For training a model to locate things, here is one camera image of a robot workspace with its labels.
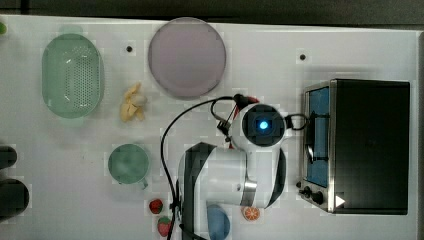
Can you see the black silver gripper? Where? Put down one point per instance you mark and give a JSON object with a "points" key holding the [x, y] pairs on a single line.
{"points": [[242, 100]]}

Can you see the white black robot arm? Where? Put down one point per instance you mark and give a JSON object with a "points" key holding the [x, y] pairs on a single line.
{"points": [[250, 172]]}

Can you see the grey round plate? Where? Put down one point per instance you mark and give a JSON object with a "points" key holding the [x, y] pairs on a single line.
{"points": [[187, 57]]}

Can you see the yellow plush peeled banana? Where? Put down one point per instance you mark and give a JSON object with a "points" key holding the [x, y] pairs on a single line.
{"points": [[133, 104]]}

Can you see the orange slice toy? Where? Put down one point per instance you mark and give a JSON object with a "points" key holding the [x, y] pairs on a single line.
{"points": [[251, 213]]}

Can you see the silver black toaster oven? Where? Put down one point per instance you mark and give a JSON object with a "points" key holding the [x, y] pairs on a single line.
{"points": [[356, 147]]}

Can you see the blue cup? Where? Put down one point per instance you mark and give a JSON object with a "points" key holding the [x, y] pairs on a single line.
{"points": [[218, 223]]}

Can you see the green mug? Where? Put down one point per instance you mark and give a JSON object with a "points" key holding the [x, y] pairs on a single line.
{"points": [[129, 164]]}

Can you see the round red strawberry toy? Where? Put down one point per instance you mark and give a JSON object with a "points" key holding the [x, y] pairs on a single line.
{"points": [[156, 206]]}

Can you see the red strawberry green leaves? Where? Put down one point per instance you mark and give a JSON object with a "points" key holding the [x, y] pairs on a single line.
{"points": [[163, 226]]}

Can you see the green perforated colander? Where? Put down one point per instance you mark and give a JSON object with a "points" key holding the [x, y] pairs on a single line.
{"points": [[72, 76]]}

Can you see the upper black cylinder container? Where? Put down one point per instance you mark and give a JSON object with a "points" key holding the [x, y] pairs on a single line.
{"points": [[8, 157]]}

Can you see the black cylinder container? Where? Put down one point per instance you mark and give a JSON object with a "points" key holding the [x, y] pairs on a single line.
{"points": [[8, 157], [14, 198]]}

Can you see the lower black cylinder container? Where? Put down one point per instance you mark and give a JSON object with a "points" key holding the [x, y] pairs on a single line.
{"points": [[14, 198]]}

